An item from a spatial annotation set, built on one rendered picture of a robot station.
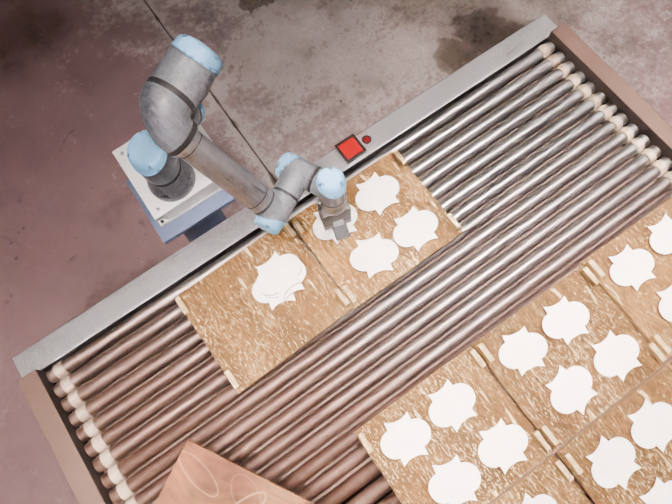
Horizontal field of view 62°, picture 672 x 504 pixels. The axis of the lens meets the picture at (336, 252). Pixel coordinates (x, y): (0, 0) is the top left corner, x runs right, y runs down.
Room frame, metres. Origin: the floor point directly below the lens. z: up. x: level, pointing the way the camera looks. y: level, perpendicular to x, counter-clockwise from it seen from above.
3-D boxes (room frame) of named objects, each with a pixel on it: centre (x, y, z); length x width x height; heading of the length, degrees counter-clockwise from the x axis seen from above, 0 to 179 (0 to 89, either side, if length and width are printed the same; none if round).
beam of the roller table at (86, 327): (0.79, 0.06, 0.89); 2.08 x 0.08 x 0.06; 119
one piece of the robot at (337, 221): (0.61, -0.01, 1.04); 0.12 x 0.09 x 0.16; 14
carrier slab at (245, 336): (0.40, 0.23, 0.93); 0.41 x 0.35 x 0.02; 121
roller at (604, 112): (0.47, -0.12, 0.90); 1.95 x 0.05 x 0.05; 119
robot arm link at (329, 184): (0.63, -0.01, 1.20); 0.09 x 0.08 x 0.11; 55
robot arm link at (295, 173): (0.67, 0.08, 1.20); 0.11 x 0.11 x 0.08; 55
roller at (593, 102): (0.51, -0.09, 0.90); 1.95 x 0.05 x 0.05; 119
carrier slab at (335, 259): (0.60, -0.13, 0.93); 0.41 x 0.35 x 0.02; 119
